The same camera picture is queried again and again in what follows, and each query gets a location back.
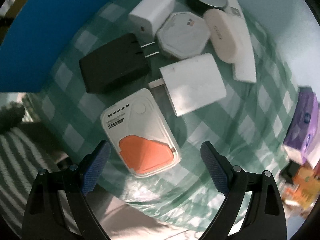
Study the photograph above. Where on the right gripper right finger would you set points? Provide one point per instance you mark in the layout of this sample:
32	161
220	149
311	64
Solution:
265	217

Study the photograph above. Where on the white oval case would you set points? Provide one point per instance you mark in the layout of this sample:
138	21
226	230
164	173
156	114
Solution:
223	35

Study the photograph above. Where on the green checkered tablecloth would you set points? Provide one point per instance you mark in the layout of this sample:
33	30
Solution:
248	126

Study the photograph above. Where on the white orange power adapter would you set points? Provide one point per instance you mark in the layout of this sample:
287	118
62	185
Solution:
139	133

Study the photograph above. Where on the blue cardboard box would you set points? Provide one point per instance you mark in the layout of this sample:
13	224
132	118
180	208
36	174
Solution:
38	30

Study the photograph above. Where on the orange package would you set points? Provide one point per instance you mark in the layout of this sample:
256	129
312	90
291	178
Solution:
301	187

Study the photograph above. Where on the grey striped towel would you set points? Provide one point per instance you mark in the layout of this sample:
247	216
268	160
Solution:
23	154

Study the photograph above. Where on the large white charger block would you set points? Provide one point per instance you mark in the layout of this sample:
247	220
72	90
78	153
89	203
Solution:
191	83

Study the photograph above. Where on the white octagonal charger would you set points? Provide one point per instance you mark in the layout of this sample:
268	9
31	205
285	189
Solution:
183	35

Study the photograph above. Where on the black power adapter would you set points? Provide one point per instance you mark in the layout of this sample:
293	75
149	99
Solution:
115	64

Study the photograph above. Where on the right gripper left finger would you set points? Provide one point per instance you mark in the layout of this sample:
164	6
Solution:
44	218

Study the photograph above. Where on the small white usb charger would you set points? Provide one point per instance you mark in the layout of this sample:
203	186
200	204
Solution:
149	15

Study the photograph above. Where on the long white curved bar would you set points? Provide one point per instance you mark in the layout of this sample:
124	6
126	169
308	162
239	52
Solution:
244	69

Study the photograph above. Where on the purple tissue pack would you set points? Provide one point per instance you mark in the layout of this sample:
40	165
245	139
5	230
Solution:
303	127

